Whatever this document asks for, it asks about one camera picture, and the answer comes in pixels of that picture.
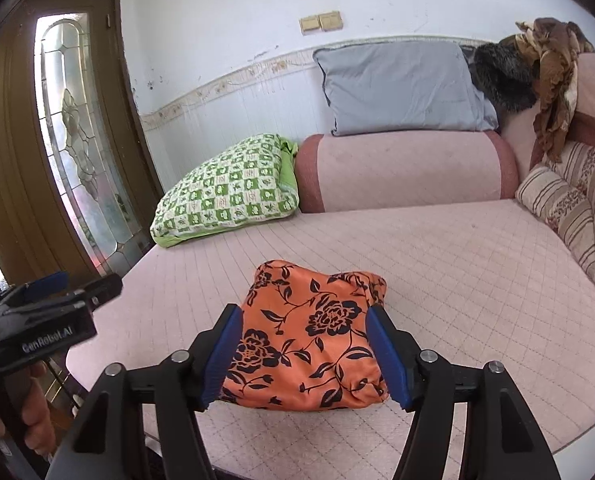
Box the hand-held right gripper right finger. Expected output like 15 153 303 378
366 304 562 480

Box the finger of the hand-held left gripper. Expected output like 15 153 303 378
0 272 71 312
5 273 124 315

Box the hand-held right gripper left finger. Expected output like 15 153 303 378
45 304 242 480

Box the orange floral garment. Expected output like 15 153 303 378
220 259 391 413

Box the person's left hand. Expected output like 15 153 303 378
0 361 58 456

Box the pink quilted sofa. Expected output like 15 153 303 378
65 197 595 467

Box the brown wooden glass door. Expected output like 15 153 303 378
0 0 166 292

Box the green checked pillow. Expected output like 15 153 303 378
150 133 301 250

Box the pink bolster cushion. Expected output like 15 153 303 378
294 130 521 215

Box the grey pillow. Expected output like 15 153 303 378
312 40 501 137

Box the dark fur garment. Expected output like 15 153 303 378
460 42 541 112

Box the brown patterned scarf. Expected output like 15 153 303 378
515 17 595 167

